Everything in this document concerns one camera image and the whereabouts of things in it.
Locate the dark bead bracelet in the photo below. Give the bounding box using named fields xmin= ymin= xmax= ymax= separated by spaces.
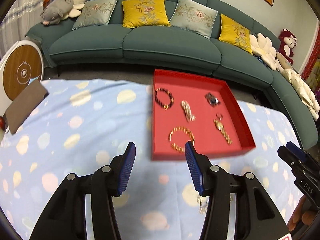
xmin=154 ymin=87 xmax=175 ymax=110

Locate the silver dangle earring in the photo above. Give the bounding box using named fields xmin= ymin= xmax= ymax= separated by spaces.
xmin=197 ymin=196 xmax=209 ymax=215

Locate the red jewelry tray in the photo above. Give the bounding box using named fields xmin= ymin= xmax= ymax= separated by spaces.
xmin=152 ymin=69 xmax=256 ymax=160

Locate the person's right hand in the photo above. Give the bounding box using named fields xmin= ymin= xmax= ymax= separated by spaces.
xmin=287 ymin=195 xmax=317 ymax=231

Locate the gold watch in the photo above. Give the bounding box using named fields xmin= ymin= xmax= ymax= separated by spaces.
xmin=214 ymin=119 xmax=233 ymax=145

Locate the blue planet bedsheet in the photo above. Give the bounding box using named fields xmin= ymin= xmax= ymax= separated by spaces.
xmin=0 ymin=78 xmax=306 ymax=240

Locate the cream quilted blanket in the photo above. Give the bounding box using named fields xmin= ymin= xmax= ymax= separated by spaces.
xmin=278 ymin=68 xmax=319 ymax=121

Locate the silver blue-dial watch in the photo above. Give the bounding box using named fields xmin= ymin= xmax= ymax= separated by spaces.
xmin=204 ymin=93 xmax=221 ymax=107

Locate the brown cloth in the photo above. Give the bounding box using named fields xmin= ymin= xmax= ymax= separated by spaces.
xmin=4 ymin=79 xmax=49 ymax=134

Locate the white flower cushion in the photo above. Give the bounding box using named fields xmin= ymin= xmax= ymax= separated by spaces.
xmin=249 ymin=33 xmax=279 ymax=70

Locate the red monkey plush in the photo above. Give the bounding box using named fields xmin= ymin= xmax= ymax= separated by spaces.
xmin=278 ymin=29 xmax=297 ymax=65

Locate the green sofa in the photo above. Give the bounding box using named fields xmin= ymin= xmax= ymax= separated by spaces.
xmin=27 ymin=0 xmax=318 ymax=149

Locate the yellow embroidered cushion right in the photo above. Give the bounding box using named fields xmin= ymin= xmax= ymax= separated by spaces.
xmin=219 ymin=14 xmax=253 ymax=55

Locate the yellow embroidered cushion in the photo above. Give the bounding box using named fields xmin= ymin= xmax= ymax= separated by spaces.
xmin=122 ymin=0 xmax=170 ymax=29
xmin=219 ymin=14 xmax=253 ymax=55

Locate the round wooden white device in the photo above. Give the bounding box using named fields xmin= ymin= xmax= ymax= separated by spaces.
xmin=0 ymin=40 xmax=44 ymax=115

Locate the grey-green embroidered cushion left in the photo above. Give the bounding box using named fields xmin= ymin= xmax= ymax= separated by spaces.
xmin=72 ymin=0 xmax=118 ymax=30

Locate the grey-green embroidered cushion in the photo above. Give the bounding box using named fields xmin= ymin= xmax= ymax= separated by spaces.
xmin=169 ymin=0 xmax=218 ymax=39
xmin=72 ymin=0 xmax=118 ymax=30

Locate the yellow embroidered cushion centre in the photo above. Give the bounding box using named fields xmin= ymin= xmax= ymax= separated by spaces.
xmin=122 ymin=0 xmax=170 ymax=29

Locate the grey-green embroidered cushion right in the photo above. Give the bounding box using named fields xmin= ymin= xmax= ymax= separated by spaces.
xmin=169 ymin=0 xmax=218 ymax=39

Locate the grey pig plush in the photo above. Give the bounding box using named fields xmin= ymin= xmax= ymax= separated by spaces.
xmin=40 ymin=0 xmax=74 ymax=25

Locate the amber bead bracelet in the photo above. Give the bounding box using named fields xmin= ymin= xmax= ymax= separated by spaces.
xmin=169 ymin=125 xmax=196 ymax=153

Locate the pink pearl bracelet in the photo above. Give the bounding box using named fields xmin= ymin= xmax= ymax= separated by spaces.
xmin=180 ymin=100 xmax=196 ymax=123

